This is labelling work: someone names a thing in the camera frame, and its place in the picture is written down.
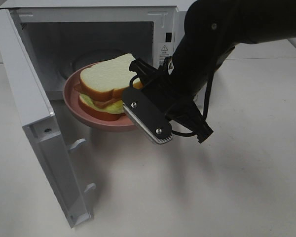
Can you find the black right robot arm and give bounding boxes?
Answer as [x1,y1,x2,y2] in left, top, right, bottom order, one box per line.
[122,0,296,144]

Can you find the pink round plate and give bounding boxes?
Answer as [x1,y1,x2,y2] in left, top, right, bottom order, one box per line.
[63,62,137,132]

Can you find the white microwave door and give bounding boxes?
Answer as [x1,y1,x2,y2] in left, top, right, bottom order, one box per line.
[0,9,94,228]

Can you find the white warning label sticker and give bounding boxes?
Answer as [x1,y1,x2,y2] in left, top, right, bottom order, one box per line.
[158,42,174,66]

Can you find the white microwave oven body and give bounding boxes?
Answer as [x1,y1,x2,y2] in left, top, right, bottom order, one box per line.
[0,0,192,100]

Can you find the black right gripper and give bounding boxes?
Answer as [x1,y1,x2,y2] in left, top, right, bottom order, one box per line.
[129,58,213,143]

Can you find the toast sandwich with lettuce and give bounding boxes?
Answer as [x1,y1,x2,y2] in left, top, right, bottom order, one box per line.
[74,53,137,121]

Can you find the black camera cable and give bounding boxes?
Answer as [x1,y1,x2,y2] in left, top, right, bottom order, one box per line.
[128,39,227,137]

